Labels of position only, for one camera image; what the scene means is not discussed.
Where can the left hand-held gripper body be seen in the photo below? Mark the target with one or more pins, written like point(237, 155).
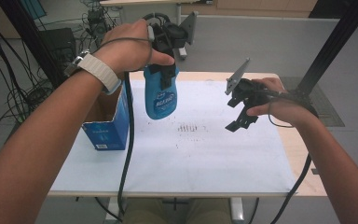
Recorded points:
point(167, 37)

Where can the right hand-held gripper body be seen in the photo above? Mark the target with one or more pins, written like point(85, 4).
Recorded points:
point(248, 91)

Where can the blue dish soap bottle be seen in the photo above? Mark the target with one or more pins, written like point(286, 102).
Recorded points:
point(160, 105)

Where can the blue cardboard box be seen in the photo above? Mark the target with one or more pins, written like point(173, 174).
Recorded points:
point(105, 137)

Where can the person's right hand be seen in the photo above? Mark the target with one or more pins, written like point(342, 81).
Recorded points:
point(286, 109)

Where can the person's left hand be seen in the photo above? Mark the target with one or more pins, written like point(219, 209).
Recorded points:
point(127, 49)

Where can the white background table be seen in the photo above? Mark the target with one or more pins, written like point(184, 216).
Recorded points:
point(130, 2)

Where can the white table mat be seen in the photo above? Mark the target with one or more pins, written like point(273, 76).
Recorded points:
point(199, 168)

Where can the wristwatch with beige band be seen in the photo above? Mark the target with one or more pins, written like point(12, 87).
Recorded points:
point(101, 71)

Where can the black computer tower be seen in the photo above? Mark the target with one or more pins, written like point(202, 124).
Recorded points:
point(98, 21)

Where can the white table leg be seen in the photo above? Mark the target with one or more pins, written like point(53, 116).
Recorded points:
point(110, 214)
point(236, 210)

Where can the black floor tape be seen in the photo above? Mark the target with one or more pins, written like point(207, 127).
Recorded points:
point(314, 171)

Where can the light wooden cabinet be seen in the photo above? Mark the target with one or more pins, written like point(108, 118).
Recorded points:
point(248, 7)

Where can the black equipment box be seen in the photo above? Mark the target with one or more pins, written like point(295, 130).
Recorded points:
point(59, 43)

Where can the person's khaki pants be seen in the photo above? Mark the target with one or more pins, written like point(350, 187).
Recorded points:
point(143, 214)

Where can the teal board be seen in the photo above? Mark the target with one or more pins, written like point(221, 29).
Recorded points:
point(32, 7)

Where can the black metal frame post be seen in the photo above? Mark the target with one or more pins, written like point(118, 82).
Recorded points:
point(332, 46)
point(24, 31)

